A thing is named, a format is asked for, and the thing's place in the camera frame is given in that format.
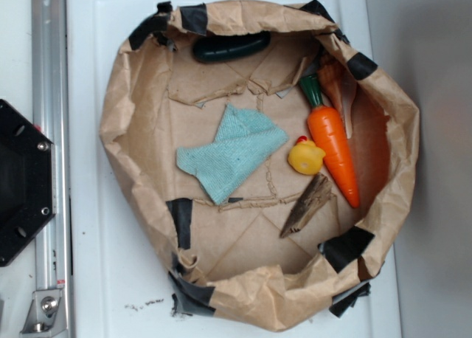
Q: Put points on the brown wood chip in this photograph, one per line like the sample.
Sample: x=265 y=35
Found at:
x=314 y=197

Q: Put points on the light blue folded cloth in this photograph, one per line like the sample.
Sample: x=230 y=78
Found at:
x=245 y=138

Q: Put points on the brown paper bag bin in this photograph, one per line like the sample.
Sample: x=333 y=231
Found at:
x=228 y=260

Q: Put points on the yellow rubber duck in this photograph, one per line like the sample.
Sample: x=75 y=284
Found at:
x=306 y=157

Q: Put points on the orange toy carrot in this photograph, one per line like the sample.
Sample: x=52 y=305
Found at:
x=327 y=130

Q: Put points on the dark green toy cucumber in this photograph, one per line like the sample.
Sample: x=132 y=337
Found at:
x=220 y=48

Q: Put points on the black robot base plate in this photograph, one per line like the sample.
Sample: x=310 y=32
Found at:
x=27 y=202

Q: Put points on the aluminium frame rail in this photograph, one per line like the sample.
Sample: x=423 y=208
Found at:
x=53 y=247

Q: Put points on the metal corner bracket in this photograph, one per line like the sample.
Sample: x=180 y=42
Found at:
x=46 y=316

